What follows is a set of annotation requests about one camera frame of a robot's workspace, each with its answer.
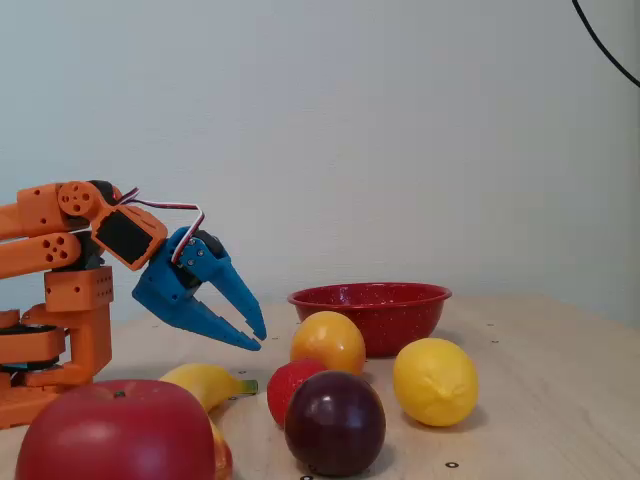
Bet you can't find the red apple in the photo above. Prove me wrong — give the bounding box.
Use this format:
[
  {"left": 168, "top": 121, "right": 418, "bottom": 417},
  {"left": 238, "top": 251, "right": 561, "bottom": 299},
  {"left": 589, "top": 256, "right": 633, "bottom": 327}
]
[{"left": 14, "top": 379, "right": 217, "bottom": 480}]

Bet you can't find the yellow banana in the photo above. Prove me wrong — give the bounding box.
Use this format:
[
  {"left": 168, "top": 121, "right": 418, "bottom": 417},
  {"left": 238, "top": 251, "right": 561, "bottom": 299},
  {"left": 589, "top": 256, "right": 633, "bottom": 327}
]
[{"left": 158, "top": 363, "right": 259, "bottom": 414}]

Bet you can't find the white red black servo cable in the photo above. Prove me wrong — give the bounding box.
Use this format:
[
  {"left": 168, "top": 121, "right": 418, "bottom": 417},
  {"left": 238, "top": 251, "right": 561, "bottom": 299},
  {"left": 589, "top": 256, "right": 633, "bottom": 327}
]
[{"left": 117, "top": 187, "right": 207, "bottom": 265}]

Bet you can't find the black hanging cable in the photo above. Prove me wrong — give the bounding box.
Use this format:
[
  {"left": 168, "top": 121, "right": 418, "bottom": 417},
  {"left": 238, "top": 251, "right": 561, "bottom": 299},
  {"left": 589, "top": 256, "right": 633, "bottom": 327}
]
[{"left": 571, "top": 0, "right": 640, "bottom": 89}]

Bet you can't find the orange robot base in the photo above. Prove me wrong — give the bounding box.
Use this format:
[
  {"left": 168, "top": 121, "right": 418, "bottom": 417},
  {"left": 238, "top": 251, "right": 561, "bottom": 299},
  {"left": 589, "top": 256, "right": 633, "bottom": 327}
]
[{"left": 0, "top": 302, "right": 114, "bottom": 431}]

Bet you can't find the red strawberry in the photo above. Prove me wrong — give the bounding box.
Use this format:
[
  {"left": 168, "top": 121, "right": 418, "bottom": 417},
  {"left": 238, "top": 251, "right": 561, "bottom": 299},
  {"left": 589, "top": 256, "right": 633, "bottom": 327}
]
[{"left": 266, "top": 357, "right": 329, "bottom": 429}]

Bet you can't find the yellow lemon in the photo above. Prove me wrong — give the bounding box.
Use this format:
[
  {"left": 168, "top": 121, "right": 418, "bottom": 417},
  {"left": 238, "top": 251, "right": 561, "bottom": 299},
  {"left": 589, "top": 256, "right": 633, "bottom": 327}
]
[{"left": 392, "top": 337, "right": 480, "bottom": 428}]

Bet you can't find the orange fruit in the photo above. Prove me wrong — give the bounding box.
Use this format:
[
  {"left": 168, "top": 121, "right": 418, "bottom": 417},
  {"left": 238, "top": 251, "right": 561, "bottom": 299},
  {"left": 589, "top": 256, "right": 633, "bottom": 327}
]
[{"left": 289, "top": 310, "right": 367, "bottom": 377}]

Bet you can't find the red speckled enamel bowl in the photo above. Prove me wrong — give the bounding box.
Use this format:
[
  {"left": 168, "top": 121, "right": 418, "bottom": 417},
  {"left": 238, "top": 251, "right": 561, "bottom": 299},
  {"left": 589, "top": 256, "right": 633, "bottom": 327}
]
[{"left": 287, "top": 282, "right": 454, "bottom": 359}]

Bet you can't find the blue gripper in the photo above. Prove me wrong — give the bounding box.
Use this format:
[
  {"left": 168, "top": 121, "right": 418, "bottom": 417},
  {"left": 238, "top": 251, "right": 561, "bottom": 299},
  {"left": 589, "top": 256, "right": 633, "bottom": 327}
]
[{"left": 131, "top": 227, "right": 268, "bottom": 353}]

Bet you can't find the dark purple plum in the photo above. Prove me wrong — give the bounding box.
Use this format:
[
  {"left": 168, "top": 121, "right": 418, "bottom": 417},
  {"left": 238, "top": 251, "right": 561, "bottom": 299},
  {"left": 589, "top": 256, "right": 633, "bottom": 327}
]
[{"left": 283, "top": 370, "right": 387, "bottom": 477}]

